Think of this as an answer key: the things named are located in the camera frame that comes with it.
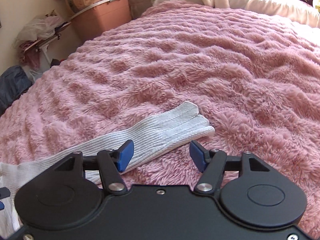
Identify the dark blue bag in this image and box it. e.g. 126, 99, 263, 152
0, 66, 33, 115

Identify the pink plastic storage bin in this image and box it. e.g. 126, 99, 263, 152
71, 0, 132, 42

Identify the white plastic bag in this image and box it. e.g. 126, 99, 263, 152
14, 15, 65, 48

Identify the white pink pillow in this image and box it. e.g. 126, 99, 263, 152
229, 0, 319, 28

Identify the white folding rack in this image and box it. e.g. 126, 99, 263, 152
23, 22, 71, 55

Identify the white ribbed knit sweater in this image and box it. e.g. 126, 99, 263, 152
1, 101, 215, 237

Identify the pink fluffy bed blanket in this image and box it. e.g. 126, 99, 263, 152
1, 1, 319, 238

